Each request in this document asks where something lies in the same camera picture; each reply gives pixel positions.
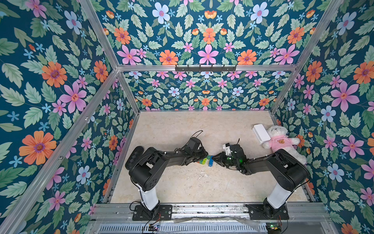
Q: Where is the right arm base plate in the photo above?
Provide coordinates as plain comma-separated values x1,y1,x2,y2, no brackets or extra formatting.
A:
245,204,289,220

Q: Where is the right small circuit board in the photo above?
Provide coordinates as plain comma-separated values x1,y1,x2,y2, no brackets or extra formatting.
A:
266,223,282,234

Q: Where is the left small circuit board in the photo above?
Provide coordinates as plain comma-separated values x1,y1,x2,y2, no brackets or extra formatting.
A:
148,224,160,232

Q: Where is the aluminium front rail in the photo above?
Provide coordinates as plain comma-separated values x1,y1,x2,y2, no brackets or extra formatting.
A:
91,202,332,222

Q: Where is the small circuit board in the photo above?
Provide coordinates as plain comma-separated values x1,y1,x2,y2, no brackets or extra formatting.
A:
148,224,160,232
266,223,282,234

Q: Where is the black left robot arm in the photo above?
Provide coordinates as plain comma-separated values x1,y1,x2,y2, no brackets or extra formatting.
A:
125,137,208,212

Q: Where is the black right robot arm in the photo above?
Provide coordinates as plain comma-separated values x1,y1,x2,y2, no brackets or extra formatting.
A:
212,143,310,217

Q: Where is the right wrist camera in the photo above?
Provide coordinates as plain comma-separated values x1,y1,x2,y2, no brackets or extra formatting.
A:
223,143,233,156

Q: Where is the white teddy bear pink shirt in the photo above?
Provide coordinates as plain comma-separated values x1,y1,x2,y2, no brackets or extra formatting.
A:
262,125,307,165

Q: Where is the white rectangular box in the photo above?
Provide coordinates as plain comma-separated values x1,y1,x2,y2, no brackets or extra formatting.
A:
252,124,271,144

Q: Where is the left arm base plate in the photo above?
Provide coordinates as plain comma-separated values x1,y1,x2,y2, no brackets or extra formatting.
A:
132,205,173,221

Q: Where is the blue lego brick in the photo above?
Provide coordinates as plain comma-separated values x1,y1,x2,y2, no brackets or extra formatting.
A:
207,156,214,167

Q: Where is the black oval remote pad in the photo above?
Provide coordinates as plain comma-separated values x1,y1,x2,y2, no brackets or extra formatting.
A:
125,146,144,171

